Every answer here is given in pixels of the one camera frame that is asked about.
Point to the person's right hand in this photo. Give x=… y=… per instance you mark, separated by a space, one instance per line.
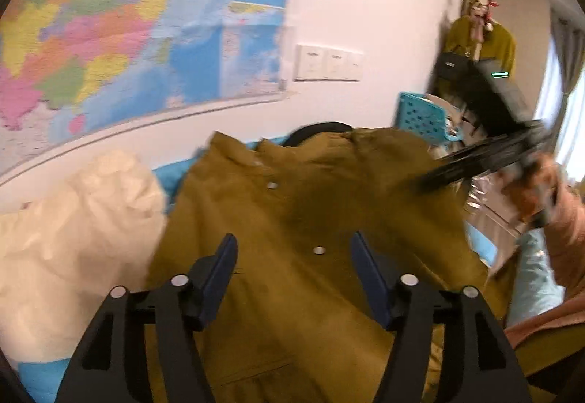
x=525 y=192

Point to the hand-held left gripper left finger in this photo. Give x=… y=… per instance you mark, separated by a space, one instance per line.
x=223 y=276

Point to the black shoulder bag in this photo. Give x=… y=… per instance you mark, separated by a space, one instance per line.
x=450 y=64

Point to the light blue pillow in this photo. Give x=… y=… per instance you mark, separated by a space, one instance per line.
x=532 y=284

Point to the grey curtain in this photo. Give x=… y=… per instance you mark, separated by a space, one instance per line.
x=569 y=64

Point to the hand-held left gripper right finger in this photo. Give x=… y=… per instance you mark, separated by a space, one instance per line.
x=368 y=276

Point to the cream white pillow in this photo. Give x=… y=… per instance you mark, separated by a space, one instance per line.
x=68 y=238

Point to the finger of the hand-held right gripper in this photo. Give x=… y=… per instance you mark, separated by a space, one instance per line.
x=475 y=160

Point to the colourful wall map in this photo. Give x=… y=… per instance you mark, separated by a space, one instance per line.
x=114 y=19

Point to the black cloth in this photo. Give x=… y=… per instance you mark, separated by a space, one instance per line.
x=320 y=128

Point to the olive jacket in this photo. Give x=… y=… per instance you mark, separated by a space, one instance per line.
x=297 y=202

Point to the blue bed sheet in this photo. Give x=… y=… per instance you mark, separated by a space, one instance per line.
x=42 y=379

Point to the white coat rack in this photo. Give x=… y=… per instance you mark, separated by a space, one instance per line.
x=481 y=10

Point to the teal perforated plastic basket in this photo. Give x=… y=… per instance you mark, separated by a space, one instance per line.
x=418 y=115

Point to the white wall switch panel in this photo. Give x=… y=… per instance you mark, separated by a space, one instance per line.
x=327 y=62

